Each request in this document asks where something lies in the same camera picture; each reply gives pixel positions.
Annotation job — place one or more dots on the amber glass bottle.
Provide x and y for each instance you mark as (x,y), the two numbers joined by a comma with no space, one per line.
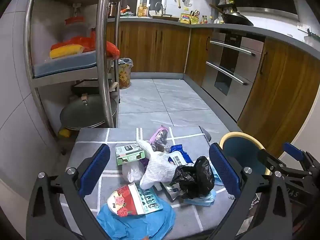
(145,10)
(140,11)

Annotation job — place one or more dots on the blue plastic bag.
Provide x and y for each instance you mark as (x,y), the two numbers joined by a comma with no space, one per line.
(125,227)

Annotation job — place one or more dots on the orange plastic bag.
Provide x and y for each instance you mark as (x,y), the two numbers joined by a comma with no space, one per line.
(85,41)

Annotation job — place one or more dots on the steel faucet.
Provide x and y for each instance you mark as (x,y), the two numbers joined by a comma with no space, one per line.
(160,6)

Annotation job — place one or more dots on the clear plastic bag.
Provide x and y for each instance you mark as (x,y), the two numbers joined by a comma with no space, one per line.
(132,171)

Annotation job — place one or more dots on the steel kitchen rack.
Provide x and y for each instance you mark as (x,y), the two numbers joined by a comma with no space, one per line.
(102,55)

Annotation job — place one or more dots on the white paper towel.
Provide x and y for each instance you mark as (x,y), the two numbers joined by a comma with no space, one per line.
(157,167)

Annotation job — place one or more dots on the small yellow item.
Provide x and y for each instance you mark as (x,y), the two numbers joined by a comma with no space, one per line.
(64,132)

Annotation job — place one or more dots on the blue bin with cream rim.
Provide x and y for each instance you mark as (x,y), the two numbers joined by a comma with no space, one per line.
(240,150)

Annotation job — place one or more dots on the blue wet wipes packet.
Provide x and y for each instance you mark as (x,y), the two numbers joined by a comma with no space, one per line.
(181,155)

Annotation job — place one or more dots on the wok with glass lid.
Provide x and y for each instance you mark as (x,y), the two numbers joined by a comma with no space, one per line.
(87,115)

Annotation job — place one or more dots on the floral trash can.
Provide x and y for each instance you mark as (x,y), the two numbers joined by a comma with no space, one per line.
(124,75)

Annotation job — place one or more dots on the dark sink tray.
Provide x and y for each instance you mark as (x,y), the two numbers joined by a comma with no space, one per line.
(165,17)

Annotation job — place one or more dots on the red floral packet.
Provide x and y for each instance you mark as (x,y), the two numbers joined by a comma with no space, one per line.
(122,201)

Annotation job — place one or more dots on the scissors in knife block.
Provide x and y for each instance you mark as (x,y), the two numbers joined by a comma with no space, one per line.
(196,12)

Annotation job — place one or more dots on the yellow green packet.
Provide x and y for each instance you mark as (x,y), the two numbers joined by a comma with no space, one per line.
(194,19)

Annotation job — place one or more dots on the small white sachet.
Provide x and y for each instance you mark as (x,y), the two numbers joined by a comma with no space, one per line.
(171,190)

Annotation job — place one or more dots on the condiment rack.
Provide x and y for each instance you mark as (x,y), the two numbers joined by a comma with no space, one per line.
(226,3)

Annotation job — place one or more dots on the orange kitchen tool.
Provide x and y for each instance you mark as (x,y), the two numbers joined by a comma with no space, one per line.
(125,9)

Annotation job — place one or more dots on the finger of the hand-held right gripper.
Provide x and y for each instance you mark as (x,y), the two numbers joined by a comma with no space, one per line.
(271,161)
(293,150)

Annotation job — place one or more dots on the yellow corn packet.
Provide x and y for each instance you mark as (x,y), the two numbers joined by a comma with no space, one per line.
(66,51)

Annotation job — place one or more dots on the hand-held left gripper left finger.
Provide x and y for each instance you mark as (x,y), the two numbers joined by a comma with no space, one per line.
(96,167)

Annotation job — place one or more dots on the white bowl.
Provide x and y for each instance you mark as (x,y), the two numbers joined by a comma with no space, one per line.
(312,40)

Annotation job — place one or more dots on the green white carton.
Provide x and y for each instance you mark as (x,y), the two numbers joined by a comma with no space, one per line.
(130,152)

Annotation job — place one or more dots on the grey countertop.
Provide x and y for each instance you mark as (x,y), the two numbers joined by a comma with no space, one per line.
(150,20)

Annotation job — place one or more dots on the purple packet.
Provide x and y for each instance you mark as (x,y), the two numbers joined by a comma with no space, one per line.
(157,136)

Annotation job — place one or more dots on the black plastic bag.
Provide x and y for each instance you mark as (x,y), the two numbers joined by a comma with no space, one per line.
(195,177)

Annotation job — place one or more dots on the grey checked mat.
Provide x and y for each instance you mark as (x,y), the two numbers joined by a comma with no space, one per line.
(120,135)

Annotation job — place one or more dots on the teal white packet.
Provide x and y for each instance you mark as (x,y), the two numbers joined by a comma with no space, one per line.
(150,200)

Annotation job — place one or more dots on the yellow red packet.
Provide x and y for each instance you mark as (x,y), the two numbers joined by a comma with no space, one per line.
(185,17)

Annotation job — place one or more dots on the wooden base cabinet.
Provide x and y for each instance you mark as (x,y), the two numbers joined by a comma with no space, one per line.
(150,47)
(282,92)

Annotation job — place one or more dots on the steel built-in oven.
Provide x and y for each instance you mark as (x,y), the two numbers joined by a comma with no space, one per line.
(225,67)

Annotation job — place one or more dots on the blue tray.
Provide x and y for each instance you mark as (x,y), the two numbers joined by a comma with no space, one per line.
(62,65)

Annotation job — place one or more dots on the blue face mask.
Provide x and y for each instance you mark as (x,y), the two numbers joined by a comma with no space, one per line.
(200,201)

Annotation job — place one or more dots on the black wok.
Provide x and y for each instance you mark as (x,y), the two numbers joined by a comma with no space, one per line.
(236,18)

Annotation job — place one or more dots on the white wall socket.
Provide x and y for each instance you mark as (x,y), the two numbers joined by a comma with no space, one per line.
(302,26)

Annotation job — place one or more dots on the white container orange lid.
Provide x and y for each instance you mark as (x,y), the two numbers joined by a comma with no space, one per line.
(73,28)

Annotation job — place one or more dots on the spice bottles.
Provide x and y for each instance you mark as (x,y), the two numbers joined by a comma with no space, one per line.
(203,18)

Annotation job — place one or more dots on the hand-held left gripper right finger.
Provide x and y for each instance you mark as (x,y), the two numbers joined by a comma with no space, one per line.
(225,172)

